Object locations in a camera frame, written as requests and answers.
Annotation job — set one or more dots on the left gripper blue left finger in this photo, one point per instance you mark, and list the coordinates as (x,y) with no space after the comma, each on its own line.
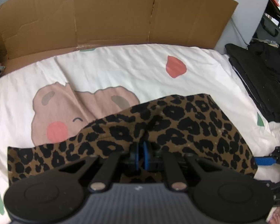
(113,168)

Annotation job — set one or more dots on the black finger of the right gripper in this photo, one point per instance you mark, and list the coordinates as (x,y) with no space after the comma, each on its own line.
(265,160)

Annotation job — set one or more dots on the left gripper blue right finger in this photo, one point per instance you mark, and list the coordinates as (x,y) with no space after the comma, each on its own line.
(166,165)

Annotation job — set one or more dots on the leopard print garment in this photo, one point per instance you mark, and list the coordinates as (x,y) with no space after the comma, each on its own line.
(178,124)

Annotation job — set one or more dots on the black folded clothes pile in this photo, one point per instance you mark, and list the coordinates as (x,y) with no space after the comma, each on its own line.
(259,69)

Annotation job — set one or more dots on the white cartoon bed sheet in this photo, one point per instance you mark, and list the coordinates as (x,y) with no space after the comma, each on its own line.
(53,99)

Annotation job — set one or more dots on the brown cardboard sheet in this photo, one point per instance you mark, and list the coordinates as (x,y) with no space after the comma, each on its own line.
(32,30)

